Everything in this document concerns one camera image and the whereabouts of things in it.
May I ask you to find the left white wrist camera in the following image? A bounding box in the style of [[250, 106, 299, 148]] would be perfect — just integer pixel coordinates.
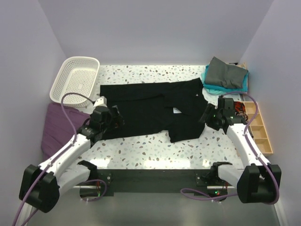
[[93, 96, 107, 110]]

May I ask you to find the black t shirt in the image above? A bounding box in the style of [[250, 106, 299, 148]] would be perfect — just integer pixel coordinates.
[[100, 78, 208, 143]]

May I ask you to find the white plastic basket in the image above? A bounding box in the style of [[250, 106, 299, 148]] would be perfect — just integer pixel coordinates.
[[49, 56, 100, 108]]

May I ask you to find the red patterned cloth in tray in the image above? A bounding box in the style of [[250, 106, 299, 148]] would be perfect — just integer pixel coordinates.
[[234, 102, 249, 122]]

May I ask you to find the aluminium rail frame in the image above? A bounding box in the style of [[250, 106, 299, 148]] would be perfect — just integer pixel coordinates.
[[28, 188, 288, 226]]

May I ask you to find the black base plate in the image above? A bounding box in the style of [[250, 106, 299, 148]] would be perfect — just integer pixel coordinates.
[[79, 169, 231, 202]]

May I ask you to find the teal folded t shirt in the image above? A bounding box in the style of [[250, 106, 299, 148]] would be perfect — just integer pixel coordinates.
[[200, 65, 249, 95]]

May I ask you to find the grey folded t shirt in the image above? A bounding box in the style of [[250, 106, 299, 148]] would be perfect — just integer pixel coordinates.
[[205, 57, 248, 89]]

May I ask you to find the wooden compartment tray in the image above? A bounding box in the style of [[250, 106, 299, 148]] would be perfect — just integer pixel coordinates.
[[241, 101, 273, 157]]

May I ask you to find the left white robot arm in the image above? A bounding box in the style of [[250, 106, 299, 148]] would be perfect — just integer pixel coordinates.
[[19, 106, 124, 213]]

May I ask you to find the purple cloth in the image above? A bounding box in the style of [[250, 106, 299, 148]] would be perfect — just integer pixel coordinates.
[[41, 103, 91, 161]]

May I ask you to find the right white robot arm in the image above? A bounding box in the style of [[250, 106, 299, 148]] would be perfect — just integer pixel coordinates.
[[199, 97, 282, 204]]

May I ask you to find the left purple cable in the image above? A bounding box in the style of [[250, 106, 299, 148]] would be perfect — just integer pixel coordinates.
[[10, 93, 108, 226]]

